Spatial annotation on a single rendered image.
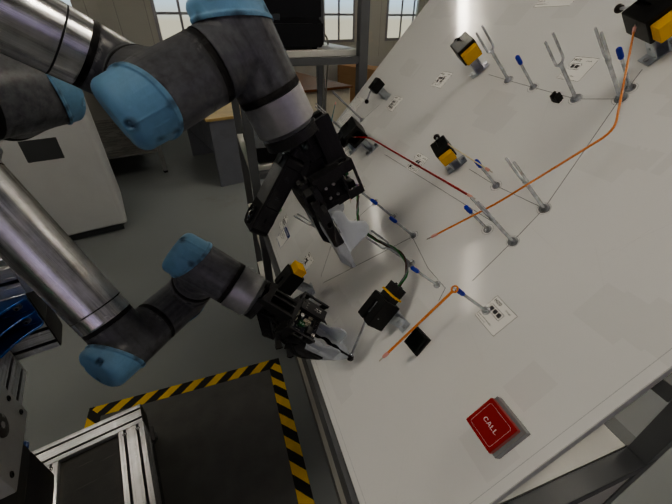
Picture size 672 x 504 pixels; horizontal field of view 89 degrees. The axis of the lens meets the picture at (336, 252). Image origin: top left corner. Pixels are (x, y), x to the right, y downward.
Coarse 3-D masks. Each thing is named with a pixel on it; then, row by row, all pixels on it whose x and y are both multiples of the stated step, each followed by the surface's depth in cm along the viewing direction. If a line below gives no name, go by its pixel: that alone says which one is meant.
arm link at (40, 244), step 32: (0, 160) 45; (0, 192) 43; (0, 224) 42; (32, 224) 44; (0, 256) 44; (32, 256) 44; (64, 256) 46; (32, 288) 46; (64, 288) 46; (96, 288) 48; (64, 320) 48; (96, 320) 48; (128, 320) 50; (160, 320) 54; (96, 352) 47; (128, 352) 49
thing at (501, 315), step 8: (496, 296) 57; (488, 304) 57; (496, 304) 56; (504, 304) 55; (480, 312) 57; (496, 312) 55; (504, 312) 54; (512, 312) 54; (480, 320) 57; (488, 320) 56; (496, 320) 55; (504, 320) 54; (512, 320) 53; (488, 328) 55; (496, 328) 54
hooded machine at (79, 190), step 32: (64, 128) 248; (96, 128) 316; (32, 160) 248; (64, 160) 257; (96, 160) 268; (32, 192) 256; (64, 192) 267; (96, 192) 278; (64, 224) 277; (96, 224) 290
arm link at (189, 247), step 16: (192, 240) 54; (176, 256) 52; (192, 256) 52; (208, 256) 54; (224, 256) 56; (176, 272) 53; (192, 272) 53; (208, 272) 53; (224, 272) 54; (240, 272) 56; (176, 288) 56; (192, 288) 55; (208, 288) 54; (224, 288) 54
